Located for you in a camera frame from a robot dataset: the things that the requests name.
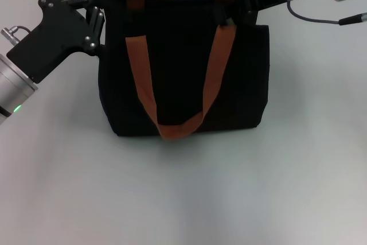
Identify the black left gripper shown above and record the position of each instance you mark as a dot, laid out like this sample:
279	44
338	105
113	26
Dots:
54	39

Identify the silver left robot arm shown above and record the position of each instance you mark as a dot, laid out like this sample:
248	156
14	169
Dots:
11	90

